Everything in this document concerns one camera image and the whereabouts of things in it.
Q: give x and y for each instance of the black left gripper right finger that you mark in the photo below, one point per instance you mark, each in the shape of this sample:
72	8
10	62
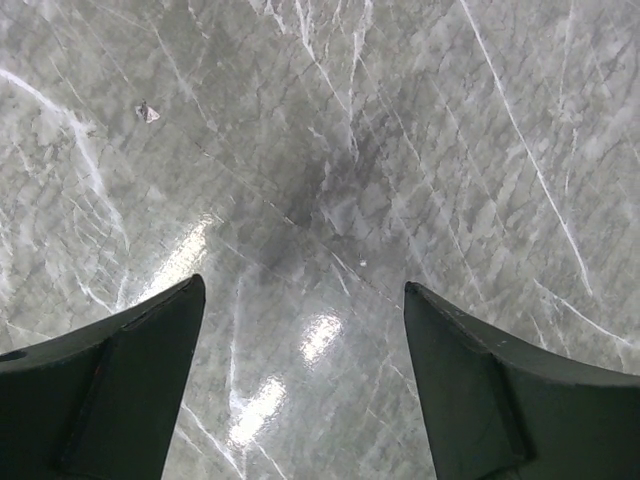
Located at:
498	407

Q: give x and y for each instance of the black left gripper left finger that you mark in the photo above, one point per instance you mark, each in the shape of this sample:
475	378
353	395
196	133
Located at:
101	402

